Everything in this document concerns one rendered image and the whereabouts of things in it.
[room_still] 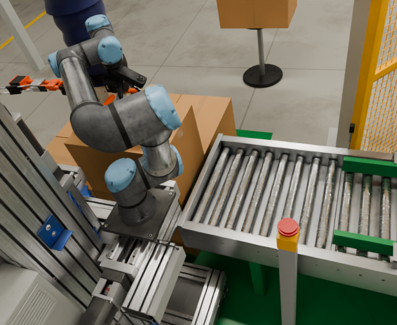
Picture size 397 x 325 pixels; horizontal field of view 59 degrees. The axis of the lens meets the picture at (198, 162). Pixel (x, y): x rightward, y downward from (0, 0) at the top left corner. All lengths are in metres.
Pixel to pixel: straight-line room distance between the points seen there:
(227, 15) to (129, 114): 2.56
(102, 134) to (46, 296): 0.58
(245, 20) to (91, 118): 2.56
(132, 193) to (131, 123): 0.46
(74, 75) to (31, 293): 0.62
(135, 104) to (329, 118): 2.54
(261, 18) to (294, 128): 0.96
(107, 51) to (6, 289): 0.74
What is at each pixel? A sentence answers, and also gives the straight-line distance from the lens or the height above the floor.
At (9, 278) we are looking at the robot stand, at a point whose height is 1.23.
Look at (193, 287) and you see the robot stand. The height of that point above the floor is 0.21.
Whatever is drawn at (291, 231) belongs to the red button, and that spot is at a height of 1.04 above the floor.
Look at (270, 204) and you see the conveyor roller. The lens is 1.90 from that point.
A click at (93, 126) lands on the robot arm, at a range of 0.83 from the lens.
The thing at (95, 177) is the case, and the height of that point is 0.69.
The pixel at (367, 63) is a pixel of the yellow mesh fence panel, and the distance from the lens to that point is 1.84.
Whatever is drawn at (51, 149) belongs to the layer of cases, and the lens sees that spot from 2.74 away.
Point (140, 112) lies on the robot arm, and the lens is 0.81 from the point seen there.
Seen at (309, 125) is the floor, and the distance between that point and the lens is 3.15.
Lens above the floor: 2.08
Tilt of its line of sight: 45 degrees down
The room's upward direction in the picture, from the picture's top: 15 degrees counter-clockwise
